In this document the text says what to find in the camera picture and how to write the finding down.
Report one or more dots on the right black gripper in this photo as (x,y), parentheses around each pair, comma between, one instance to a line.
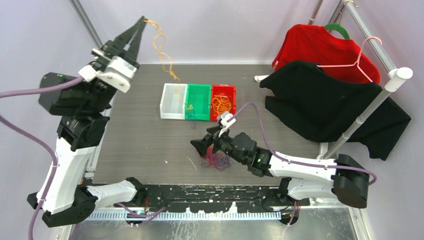
(201,145)

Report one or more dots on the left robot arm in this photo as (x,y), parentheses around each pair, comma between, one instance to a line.
(65,200)

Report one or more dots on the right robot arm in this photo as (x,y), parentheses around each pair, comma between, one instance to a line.
(342,178)

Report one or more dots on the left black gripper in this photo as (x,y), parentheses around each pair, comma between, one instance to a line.
(114,48)

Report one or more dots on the aluminium frame rail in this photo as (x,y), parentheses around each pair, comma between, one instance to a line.
(98,37)

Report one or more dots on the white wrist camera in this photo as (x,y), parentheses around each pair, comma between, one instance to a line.
(225,121)
(118,74)

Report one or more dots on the red shirt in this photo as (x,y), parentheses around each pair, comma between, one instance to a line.
(313,43)

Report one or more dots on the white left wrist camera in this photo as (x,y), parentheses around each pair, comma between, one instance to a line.
(118,74)

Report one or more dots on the green plastic bin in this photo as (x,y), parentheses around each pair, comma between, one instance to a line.
(198,102)

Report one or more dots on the black shirt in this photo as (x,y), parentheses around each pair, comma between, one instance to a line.
(320,108)

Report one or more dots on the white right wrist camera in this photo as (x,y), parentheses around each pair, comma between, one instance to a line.
(225,121)

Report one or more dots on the red plastic bin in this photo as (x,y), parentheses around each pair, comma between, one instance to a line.
(223,98)

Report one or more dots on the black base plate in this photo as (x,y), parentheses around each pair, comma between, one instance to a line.
(212,198)

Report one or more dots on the green hanger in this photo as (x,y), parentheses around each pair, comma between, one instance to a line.
(339,29)

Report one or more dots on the white plastic bin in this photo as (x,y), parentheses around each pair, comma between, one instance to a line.
(173,101)

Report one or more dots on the pink hanger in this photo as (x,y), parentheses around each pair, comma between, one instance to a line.
(358,59)

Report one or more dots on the white clothes rack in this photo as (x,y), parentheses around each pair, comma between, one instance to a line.
(396,78)

